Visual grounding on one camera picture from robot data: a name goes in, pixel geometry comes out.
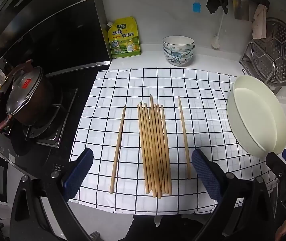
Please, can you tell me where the yellow seasoning pouch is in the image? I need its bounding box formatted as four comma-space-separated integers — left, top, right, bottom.
106, 17, 142, 59

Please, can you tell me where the cream plastic basin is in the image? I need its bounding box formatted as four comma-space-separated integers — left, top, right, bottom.
227, 75, 286, 157

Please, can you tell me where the dark pot with glass lid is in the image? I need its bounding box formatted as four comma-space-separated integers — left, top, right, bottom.
0, 60, 57, 146

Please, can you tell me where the person's right hand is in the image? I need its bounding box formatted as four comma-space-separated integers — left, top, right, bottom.
276, 218, 286, 241

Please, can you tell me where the black range hood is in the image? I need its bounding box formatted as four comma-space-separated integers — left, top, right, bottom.
0, 0, 112, 78

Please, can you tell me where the white black-grid cloth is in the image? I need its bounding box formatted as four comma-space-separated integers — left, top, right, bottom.
69, 67, 279, 216

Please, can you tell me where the white bottle brush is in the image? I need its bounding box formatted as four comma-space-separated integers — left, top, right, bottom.
211, 11, 225, 50

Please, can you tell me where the blue patterned ceramic bowl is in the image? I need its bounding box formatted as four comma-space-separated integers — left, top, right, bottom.
163, 46, 195, 57
165, 53, 193, 67
162, 36, 195, 52

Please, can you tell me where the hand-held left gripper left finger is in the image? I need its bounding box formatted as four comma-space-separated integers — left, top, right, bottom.
10, 148, 94, 241

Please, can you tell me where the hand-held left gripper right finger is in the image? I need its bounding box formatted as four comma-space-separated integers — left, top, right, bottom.
191, 149, 281, 241

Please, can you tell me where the bundle of wooden chopsticks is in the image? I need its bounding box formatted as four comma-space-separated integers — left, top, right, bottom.
137, 94, 173, 199

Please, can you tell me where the single wooden chopstick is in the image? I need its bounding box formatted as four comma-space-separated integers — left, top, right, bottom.
178, 96, 192, 180
109, 106, 126, 194

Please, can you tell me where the beige hanging cloth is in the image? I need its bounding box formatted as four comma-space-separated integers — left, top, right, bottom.
252, 4, 269, 39

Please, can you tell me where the steel lid rack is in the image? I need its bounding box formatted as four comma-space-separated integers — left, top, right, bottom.
239, 39, 282, 91

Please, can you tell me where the perforated steel steamer tray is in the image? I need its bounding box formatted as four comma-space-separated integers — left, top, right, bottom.
252, 17, 286, 87

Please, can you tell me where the black gas stove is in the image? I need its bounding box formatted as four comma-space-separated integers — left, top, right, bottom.
0, 85, 79, 176

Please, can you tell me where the steel cleaver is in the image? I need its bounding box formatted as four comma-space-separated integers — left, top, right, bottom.
233, 0, 250, 20

